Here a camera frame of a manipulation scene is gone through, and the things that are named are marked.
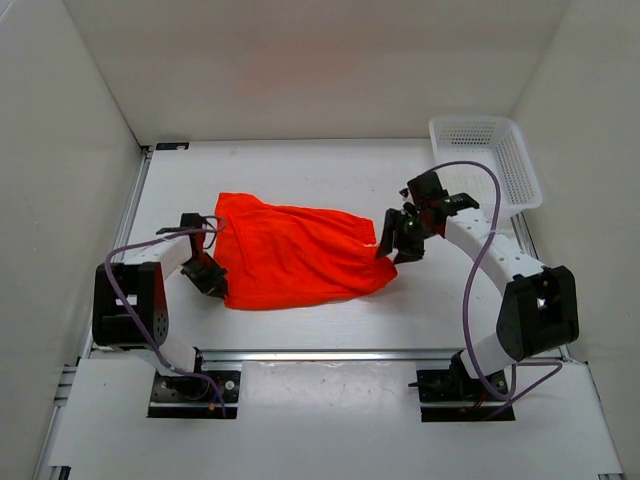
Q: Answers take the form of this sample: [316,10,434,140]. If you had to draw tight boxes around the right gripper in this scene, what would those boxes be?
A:
[374,208,437,265]

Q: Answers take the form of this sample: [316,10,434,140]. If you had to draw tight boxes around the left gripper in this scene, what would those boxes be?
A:
[180,252,228,298]

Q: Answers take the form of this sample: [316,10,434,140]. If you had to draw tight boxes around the orange shorts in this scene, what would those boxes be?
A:
[213,192,397,311]

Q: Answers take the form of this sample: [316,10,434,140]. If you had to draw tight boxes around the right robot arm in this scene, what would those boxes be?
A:
[376,193,579,400]

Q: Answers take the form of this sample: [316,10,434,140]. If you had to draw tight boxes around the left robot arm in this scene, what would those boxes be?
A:
[92,219,228,400]

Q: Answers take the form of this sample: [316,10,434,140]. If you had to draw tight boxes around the white plastic basket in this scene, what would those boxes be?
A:
[429,115,543,219]

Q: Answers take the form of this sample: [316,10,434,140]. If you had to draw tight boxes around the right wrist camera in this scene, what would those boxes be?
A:
[399,171,448,210]

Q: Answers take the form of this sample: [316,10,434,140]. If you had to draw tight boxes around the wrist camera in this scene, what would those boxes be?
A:
[179,213,218,233]
[399,171,448,210]

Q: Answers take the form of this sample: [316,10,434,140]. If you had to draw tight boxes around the aluminium front rail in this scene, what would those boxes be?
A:
[202,348,458,362]

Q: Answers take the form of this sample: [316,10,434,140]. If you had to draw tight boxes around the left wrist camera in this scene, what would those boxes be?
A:
[179,213,218,233]

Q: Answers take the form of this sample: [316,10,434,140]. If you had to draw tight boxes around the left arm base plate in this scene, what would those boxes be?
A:
[147,370,241,420]

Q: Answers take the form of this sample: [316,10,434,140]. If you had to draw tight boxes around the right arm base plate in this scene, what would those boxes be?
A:
[408,369,516,423]

